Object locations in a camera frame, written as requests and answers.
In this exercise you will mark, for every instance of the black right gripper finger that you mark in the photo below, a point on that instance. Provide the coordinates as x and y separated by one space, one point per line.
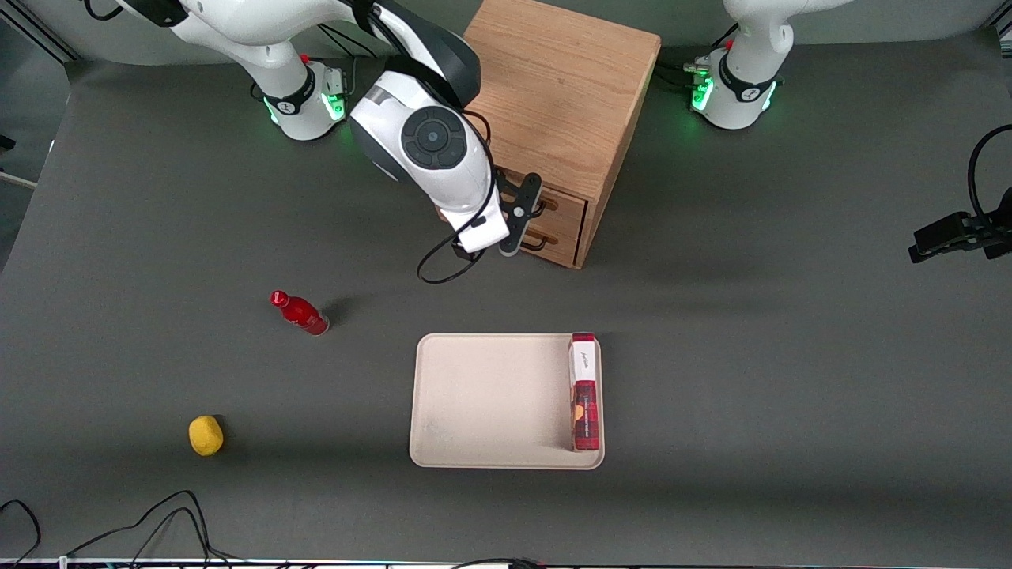
522 194
514 233

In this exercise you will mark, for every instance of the wooden drawer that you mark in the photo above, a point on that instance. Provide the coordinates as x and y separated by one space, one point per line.
569 207
565 241

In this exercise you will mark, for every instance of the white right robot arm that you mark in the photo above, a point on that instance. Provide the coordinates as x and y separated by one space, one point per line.
237 24

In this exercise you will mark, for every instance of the wooden drawer cabinet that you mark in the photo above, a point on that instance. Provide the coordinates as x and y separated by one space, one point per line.
561 87

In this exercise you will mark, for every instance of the beige plastic tray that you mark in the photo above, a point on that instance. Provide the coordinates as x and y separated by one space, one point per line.
490 403

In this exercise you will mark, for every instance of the red snack box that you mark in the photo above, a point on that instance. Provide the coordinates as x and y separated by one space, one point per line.
585 411

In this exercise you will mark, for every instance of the red cola bottle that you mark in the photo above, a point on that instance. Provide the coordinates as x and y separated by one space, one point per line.
304 314

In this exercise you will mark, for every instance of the yellow lemon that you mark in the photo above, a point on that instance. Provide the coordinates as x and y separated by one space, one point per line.
205 436

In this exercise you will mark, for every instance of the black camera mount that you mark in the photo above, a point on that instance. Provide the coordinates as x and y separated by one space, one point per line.
957 233

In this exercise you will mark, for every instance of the aluminium frame rail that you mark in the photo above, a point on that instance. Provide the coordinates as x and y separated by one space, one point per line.
39 32

